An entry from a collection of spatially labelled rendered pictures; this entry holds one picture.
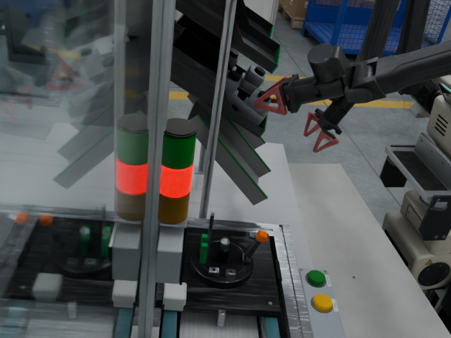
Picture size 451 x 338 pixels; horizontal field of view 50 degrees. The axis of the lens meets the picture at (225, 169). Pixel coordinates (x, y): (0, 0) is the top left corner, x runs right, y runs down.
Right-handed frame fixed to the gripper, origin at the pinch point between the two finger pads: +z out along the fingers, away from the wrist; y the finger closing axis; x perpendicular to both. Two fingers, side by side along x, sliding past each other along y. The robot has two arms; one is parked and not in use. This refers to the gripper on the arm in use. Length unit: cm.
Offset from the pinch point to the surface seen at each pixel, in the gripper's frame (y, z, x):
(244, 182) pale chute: 3.9, 8.5, 18.6
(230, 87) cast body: 3.1, 4.9, -5.3
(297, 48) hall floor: -423, 86, 59
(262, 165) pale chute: -9.3, 7.8, 20.1
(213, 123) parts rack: 10.2, 8.5, 0.2
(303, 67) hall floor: -373, 73, 70
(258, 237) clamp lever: 23.7, 0.8, 22.7
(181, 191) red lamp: 51, -2, -2
